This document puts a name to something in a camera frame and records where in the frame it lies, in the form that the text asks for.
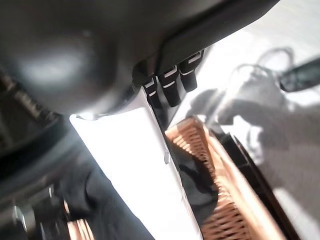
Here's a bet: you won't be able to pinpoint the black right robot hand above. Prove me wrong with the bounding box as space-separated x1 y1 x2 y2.
0 0 280 240

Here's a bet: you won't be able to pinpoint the black garment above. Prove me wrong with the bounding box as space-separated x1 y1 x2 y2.
56 147 219 240

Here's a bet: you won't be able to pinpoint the silver left robot leg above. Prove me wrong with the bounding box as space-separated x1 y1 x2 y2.
278 56 320 93

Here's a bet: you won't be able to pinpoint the rectangular wicker laundry basket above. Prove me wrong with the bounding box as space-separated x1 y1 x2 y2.
66 116 286 240

